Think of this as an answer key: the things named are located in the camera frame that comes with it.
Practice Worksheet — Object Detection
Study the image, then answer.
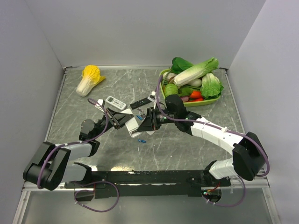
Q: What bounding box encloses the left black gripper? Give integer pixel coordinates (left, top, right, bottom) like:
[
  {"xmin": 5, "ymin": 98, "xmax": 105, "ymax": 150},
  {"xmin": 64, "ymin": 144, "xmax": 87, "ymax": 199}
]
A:
[{"xmin": 93, "ymin": 107, "xmax": 134, "ymax": 140}]

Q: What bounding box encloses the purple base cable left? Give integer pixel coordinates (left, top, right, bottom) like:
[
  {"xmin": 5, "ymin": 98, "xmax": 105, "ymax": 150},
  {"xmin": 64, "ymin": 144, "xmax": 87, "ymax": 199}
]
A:
[{"xmin": 74, "ymin": 181, "xmax": 120, "ymax": 213}]

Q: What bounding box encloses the yellow napa cabbage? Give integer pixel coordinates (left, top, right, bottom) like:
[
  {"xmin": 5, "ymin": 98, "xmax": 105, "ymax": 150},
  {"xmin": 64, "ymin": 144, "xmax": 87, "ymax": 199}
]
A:
[{"xmin": 76, "ymin": 65, "xmax": 106, "ymax": 97}]

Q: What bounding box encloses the black slim remote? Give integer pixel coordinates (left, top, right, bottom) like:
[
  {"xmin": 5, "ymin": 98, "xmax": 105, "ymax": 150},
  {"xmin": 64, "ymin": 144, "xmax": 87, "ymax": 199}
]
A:
[{"xmin": 130, "ymin": 98, "xmax": 152, "ymax": 110}]

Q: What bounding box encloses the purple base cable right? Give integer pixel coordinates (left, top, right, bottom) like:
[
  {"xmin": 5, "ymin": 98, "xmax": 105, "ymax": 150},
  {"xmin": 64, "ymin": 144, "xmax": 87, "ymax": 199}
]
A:
[{"xmin": 202, "ymin": 175, "xmax": 246, "ymax": 207}]

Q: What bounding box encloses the round green cabbage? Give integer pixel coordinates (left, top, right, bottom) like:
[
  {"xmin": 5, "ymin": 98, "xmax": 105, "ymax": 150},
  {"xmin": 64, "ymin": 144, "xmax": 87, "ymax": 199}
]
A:
[{"xmin": 164, "ymin": 84, "xmax": 178, "ymax": 97}]

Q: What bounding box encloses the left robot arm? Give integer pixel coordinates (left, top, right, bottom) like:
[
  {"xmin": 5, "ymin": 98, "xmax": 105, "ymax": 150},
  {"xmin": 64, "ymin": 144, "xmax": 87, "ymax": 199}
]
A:
[{"xmin": 23, "ymin": 108, "xmax": 134, "ymax": 190}]

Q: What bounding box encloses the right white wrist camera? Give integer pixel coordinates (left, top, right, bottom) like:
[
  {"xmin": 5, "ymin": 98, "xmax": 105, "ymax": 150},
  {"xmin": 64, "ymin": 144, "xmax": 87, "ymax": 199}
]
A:
[{"xmin": 147, "ymin": 91, "xmax": 156, "ymax": 102}]

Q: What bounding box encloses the green bok choy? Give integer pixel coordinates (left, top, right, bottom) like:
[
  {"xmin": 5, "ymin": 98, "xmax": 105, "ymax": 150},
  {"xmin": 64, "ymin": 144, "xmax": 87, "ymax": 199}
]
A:
[{"xmin": 200, "ymin": 73, "xmax": 224, "ymax": 100}]

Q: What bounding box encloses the brown mushroom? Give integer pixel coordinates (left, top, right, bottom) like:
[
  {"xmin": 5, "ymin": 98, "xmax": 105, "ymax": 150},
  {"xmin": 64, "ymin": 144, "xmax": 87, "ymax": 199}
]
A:
[{"xmin": 168, "ymin": 76, "xmax": 175, "ymax": 83}]

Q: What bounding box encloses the white air conditioner remote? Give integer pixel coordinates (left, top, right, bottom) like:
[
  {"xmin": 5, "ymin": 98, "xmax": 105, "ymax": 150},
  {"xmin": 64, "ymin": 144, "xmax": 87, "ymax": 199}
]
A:
[{"xmin": 105, "ymin": 96, "xmax": 127, "ymax": 111}]

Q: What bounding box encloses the long green napa cabbage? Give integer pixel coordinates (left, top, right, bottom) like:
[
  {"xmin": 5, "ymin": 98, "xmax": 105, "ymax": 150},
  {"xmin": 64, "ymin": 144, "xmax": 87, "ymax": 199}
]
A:
[{"xmin": 174, "ymin": 57, "xmax": 219, "ymax": 87}]

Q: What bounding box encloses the purple onion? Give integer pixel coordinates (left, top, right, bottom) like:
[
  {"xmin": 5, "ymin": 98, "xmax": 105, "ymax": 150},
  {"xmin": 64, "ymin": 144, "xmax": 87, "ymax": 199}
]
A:
[{"xmin": 181, "ymin": 96, "xmax": 189, "ymax": 102}]

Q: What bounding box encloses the dark green spinach leaf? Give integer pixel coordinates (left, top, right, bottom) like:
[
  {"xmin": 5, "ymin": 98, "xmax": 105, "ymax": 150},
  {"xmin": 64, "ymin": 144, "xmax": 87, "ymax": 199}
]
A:
[{"xmin": 171, "ymin": 57, "xmax": 193, "ymax": 74}]

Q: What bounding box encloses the green plastic basket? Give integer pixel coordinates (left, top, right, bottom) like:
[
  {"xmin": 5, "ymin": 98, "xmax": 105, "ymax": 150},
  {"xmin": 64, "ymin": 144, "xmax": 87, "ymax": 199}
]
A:
[{"xmin": 159, "ymin": 79, "xmax": 221, "ymax": 107}]

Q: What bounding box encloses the orange carrot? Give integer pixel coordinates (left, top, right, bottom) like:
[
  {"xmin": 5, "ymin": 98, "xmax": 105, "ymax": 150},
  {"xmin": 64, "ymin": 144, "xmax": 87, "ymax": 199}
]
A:
[{"xmin": 189, "ymin": 91, "xmax": 202, "ymax": 99}]

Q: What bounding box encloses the white grey-faced remote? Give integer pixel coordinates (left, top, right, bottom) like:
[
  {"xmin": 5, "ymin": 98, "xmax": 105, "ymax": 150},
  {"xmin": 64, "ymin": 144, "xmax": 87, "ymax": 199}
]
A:
[{"xmin": 121, "ymin": 108, "xmax": 142, "ymax": 138}]

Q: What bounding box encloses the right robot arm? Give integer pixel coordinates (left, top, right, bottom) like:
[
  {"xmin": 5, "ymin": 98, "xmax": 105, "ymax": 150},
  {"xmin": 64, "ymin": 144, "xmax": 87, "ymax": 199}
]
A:
[{"xmin": 137, "ymin": 95, "xmax": 267, "ymax": 186}]

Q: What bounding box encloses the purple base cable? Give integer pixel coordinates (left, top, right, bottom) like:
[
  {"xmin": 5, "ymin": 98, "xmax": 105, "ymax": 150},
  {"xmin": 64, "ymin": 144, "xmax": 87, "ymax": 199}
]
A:
[
  {"xmin": 202, "ymin": 175, "xmax": 246, "ymax": 207},
  {"xmin": 74, "ymin": 181, "xmax": 120, "ymax": 213}
]

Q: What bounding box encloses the aluminium frame rail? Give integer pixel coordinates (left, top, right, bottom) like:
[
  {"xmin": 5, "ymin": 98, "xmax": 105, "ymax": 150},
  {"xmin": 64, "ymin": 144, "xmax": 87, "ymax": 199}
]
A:
[{"xmin": 21, "ymin": 177, "xmax": 270, "ymax": 192}]

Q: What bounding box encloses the white garlic bulb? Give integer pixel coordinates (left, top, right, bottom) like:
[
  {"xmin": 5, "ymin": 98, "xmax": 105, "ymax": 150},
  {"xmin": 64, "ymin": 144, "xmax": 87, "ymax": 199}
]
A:
[{"xmin": 163, "ymin": 72, "xmax": 177, "ymax": 81}]

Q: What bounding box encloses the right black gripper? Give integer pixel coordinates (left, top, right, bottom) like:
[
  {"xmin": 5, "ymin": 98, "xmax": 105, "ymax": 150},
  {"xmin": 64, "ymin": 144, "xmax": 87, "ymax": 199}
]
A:
[{"xmin": 137, "ymin": 107, "xmax": 177, "ymax": 132}]

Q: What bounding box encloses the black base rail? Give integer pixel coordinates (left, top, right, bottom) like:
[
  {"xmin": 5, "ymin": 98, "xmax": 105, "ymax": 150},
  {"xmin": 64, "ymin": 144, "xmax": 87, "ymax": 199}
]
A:
[{"xmin": 64, "ymin": 170, "xmax": 231, "ymax": 199}]

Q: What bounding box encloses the white radish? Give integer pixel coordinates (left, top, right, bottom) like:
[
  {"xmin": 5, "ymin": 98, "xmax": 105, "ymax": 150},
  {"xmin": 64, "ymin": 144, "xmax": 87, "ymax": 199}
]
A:
[{"xmin": 188, "ymin": 79, "xmax": 202, "ymax": 87}]

